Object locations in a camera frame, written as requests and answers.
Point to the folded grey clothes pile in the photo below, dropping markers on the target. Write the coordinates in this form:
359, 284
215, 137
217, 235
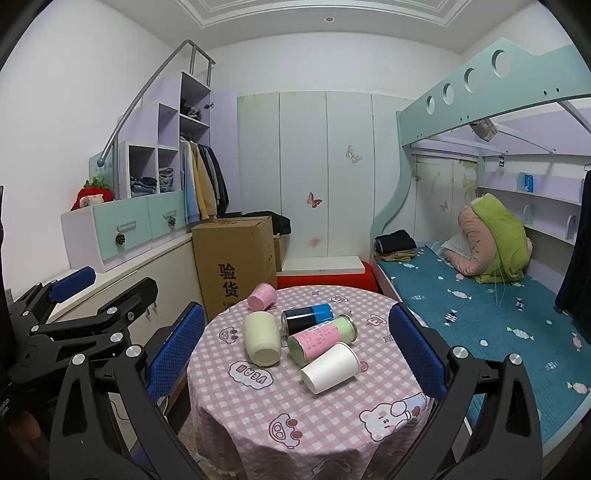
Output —
166, 181

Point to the white butterfly sticker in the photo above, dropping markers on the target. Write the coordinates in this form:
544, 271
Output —
354, 154

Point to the green quilt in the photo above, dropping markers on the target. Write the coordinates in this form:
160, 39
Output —
501, 235

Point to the white low cabinet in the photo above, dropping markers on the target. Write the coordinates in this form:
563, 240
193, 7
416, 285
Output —
157, 267

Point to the pink quilt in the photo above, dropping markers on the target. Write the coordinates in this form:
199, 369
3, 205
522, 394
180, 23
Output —
471, 240

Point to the grey metal handrail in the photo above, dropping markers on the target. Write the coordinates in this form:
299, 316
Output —
152, 83

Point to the red strawberry plush toy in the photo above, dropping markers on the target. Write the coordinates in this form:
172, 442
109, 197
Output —
92, 196

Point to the teal printed bed sheet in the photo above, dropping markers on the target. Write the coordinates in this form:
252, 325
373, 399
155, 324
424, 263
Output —
485, 314

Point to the tall cardboard box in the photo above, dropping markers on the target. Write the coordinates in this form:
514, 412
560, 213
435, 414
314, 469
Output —
231, 258

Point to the round table with pink checked cloth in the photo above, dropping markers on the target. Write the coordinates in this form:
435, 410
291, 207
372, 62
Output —
277, 406

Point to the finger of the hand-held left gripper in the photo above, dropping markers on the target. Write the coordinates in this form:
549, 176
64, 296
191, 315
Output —
74, 279
138, 295

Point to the white board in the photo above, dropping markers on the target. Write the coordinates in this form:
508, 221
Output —
323, 265

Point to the cream cup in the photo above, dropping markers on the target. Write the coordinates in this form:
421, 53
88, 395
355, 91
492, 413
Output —
261, 337

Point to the white wardrobe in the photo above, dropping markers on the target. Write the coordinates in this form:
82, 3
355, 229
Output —
300, 152

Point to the dark hanging garment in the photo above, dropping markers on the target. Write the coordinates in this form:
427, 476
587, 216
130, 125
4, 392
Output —
575, 258

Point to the black and blue cup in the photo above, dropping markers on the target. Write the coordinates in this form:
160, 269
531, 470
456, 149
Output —
304, 318

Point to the purple wall shelf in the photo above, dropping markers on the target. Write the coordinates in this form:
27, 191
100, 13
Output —
545, 196

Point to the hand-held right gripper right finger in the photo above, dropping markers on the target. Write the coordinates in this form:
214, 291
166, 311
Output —
415, 350

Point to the black bag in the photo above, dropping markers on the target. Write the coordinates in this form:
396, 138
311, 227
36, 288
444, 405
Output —
277, 224

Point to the yellow hanging jacket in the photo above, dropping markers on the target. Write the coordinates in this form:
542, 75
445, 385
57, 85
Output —
203, 184

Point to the pink butterfly sticker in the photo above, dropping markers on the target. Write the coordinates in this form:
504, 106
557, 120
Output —
314, 200

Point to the dark clothes on shelf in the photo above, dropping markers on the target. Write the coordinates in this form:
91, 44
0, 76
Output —
190, 111

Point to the red stool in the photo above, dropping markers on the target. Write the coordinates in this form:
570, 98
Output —
323, 282

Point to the grey hanging bag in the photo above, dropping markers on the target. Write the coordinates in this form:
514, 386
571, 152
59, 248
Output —
485, 129

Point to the folded beige clothes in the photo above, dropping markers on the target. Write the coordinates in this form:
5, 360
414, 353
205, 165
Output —
395, 257

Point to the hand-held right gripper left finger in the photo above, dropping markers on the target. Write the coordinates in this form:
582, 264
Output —
178, 350

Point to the light green bunk bed frame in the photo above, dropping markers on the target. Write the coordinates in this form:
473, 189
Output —
485, 92

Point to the folded dark clothes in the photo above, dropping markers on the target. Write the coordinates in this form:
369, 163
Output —
395, 241

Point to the folded jeans pile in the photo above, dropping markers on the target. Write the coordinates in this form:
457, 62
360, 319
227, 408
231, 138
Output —
142, 187

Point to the light blue hanging shirt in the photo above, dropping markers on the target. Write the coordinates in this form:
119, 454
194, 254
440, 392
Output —
187, 184

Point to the purple stair cabinet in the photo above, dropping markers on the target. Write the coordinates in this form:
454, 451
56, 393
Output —
120, 226

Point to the pink and green cup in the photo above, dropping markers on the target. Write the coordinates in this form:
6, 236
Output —
318, 339

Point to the white pillow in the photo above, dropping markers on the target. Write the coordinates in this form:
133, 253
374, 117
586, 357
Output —
450, 247

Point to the white paper cup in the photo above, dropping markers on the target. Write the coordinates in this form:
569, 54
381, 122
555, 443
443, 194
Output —
330, 369

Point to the dark hanging jackets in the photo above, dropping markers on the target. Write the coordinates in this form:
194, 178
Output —
220, 184

